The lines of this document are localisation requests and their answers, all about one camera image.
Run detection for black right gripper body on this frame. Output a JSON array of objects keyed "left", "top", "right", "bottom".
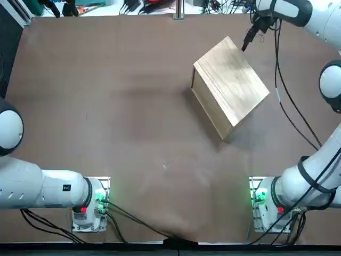
[{"left": 250, "top": 14, "right": 277, "bottom": 34}]

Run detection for wooden box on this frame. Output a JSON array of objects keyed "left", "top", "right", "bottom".
[{"left": 192, "top": 36, "right": 270, "bottom": 142}]

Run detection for black cable bundle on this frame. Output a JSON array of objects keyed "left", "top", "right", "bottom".
[
  {"left": 118, "top": 0, "right": 174, "bottom": 15},
  {"left": 197, "top": 0, "right": 257, "bottom": 14}
]

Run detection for black tripod leg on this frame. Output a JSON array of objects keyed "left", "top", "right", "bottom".
[
  {"left": 39, "top": 0, "right": 61, "bottom": 19},
  {"left": 62, "top": 0, "right": 80, "bottom": 18}
]

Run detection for black base cables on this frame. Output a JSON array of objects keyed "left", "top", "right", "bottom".
[
  {"left": 20, "top": 198, "right": 198, "bottom": 244},
  {"left": 243, "top": 207, "right": 307, "bottom": 245}
]

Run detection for aluminium frame rail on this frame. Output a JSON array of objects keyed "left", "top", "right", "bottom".
[{"left": 14, "top": 0, "right": 33, "bottom": 26}]

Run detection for green case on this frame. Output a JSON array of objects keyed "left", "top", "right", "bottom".
[{"left": 28, "top": 0, "right": 45, "bottom": 17}]

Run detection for upright post with bracket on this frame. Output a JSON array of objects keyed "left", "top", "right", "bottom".
[{"left": 173, "top": 0, "right": 185, "bottom": 20}]

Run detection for black arm cable white tag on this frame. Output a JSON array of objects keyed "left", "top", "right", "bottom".
[{"left": 273, "top": 15, "right": 323, "bottom": 151}]

